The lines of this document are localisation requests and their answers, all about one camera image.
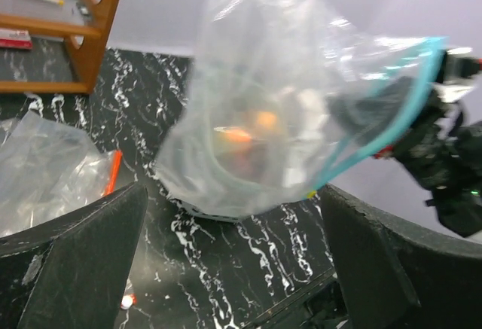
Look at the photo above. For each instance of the orange wooden shelf rack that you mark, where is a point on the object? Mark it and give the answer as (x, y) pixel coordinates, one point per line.
(83, 25)

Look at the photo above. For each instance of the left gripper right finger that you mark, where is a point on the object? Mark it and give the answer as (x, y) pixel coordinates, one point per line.
(397, 274)

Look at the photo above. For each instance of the blue-zipper clear bag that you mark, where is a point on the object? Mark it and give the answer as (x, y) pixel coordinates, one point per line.
(340, 96)

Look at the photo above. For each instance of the orange-zipper clear bag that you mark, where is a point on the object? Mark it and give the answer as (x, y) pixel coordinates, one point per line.
(49, 169)

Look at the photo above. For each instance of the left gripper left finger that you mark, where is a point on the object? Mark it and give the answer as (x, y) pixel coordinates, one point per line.
(71, 272)

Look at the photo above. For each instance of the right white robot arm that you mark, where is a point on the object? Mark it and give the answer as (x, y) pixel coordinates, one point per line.
(440, 152)

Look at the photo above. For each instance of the orange fruit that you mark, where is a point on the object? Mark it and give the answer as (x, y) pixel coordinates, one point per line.
(266, 120)

